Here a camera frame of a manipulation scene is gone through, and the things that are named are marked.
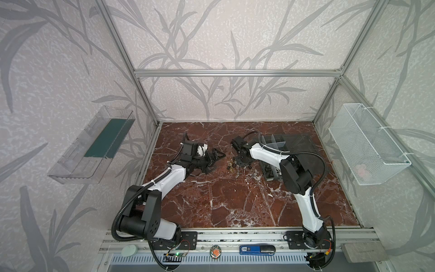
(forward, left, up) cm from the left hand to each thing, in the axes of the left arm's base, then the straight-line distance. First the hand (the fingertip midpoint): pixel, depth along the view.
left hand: (222, 160), depth 84 cm
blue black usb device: (-36, -15, -10) cm, 41 cm away
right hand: (+9, -12, -14) cm, 21 cm away
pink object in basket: (-9, -62, +7) cm, 63 cm away
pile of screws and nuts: (+1, -14, -15) cm, 21 cm away
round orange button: (-37, +2, -14) cm, 39 cm away
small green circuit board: (-37, +19, -15) cm, 44 cm away
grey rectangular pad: (-37, -60, -10) cm, 71 cm away
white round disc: (-36, +38, -13) cm, 54 cm away
